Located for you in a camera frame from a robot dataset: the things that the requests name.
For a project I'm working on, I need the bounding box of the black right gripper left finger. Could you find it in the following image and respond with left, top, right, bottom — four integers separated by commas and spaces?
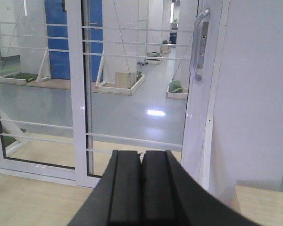
69, 150, 141, 226

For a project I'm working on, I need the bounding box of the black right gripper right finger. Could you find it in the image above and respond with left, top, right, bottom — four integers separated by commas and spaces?
142, 151, 256, 226

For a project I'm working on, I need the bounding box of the white framed sliding glass door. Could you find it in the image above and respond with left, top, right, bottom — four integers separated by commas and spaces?
66, 0, 227, 187

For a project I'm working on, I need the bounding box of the white fixed glass door panel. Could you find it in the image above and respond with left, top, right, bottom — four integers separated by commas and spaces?
0, 0, 84, 181

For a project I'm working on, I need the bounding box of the silver door lock plate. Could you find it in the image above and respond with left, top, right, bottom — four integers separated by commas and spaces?
197, 22, 209, 69

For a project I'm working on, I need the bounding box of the blue door panel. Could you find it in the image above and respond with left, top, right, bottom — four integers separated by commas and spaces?
44, 0, 103, 80

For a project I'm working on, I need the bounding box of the light wooden box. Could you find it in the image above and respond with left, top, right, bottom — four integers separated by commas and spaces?
232, 180, 283, 226

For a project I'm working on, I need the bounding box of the green sandbag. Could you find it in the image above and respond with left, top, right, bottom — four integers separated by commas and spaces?
168, 80, 183, 93

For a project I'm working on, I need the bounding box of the light wooden cube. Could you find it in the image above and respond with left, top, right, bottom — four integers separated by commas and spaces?
115, 72, 136, 89

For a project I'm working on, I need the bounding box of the white wooden base frame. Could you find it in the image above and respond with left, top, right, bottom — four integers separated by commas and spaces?
165, 87, 188, 100

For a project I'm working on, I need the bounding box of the white base frame with cube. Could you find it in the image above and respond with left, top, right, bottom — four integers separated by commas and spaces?
95, 51, 146, 96

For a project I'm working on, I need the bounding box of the silver door pull handle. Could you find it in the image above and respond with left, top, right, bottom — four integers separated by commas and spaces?
189, 8, 210, 81

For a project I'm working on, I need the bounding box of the white door jamb post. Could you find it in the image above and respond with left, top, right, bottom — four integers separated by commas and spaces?
198, 0, 231, 191

